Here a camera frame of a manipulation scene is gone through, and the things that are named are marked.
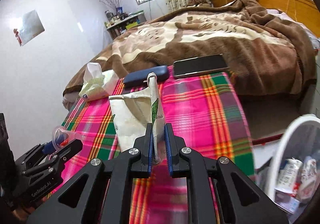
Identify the wall poster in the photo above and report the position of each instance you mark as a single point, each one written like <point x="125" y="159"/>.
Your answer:
<point x="30" y="27"/>

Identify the vase with dry branches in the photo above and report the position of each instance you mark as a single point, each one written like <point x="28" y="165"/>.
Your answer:
<point x="115" y="5"/>

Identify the pink plaid bed sheet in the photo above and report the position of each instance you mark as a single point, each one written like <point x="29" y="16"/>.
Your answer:
<point x="205" y="111"/>

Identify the wooden headboard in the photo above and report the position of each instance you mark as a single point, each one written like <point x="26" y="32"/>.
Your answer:
<point x="303" y="11"/>

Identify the white paper carton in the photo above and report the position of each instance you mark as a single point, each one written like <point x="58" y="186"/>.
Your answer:
<point x="133" y="111"/>

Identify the black smartphone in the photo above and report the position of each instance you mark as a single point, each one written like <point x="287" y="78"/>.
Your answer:
<point x="199" y="66"/>

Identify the tissue pack green white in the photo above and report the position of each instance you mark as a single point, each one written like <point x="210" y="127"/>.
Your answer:
<point x="98" y="84"/>

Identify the brown fleece blanket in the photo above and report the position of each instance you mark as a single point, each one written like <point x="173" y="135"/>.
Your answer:
<point x="265" y="54"/>

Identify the white trash basket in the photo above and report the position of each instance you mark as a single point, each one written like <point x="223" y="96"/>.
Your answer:
<point x="292" y="177"/>

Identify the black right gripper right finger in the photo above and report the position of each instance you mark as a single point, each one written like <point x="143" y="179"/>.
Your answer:
<point x="217" y="190"/>

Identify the dark blue glasses case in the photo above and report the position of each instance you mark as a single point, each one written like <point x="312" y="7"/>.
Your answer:
<point x="138" y="78"/>

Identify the clear plastic cup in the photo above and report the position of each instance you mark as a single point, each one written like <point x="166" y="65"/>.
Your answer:
<point x="61" y="137"/>

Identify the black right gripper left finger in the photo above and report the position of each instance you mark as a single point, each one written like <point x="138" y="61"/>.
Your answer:
<point x="101" y="191"/>

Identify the cluttered side shelf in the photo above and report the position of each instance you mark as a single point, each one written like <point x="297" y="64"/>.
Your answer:
<point x="118" y="26"/>

